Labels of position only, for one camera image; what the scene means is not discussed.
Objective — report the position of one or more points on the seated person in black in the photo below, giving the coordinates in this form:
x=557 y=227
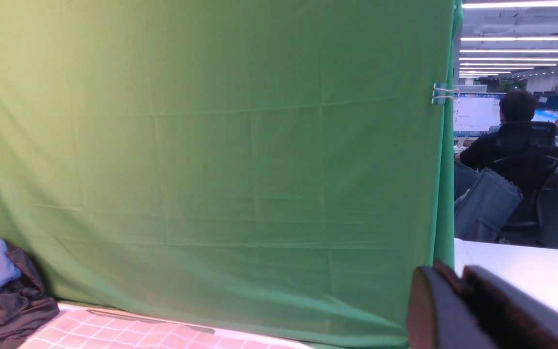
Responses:
x=516 y=133

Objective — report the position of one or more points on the pink grid tablecloth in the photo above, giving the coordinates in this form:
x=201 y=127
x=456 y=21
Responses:
x=77 y=327

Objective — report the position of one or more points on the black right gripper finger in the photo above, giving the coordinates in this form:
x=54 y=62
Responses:
x=477 y=310

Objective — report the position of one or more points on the green backdrop cloth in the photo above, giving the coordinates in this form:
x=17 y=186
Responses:
x=268 y=166

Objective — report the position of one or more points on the upper metal binder clip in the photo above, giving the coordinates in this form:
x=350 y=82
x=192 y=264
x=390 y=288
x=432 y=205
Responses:
x=441 y=93

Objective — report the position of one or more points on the large computer monitor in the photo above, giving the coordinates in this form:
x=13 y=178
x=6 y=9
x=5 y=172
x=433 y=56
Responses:
x=475 y=114

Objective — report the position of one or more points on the dark gray crumpled garment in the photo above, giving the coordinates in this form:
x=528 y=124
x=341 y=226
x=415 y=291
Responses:
x=24 y=303

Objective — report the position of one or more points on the blue jeans garment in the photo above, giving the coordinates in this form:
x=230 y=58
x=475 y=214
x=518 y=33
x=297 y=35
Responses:
x=484 y=202

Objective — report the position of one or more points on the black office chair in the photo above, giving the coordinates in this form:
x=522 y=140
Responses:
x=529 y=171

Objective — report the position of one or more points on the white office desk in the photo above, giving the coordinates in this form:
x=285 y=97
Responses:
x=531 y=270

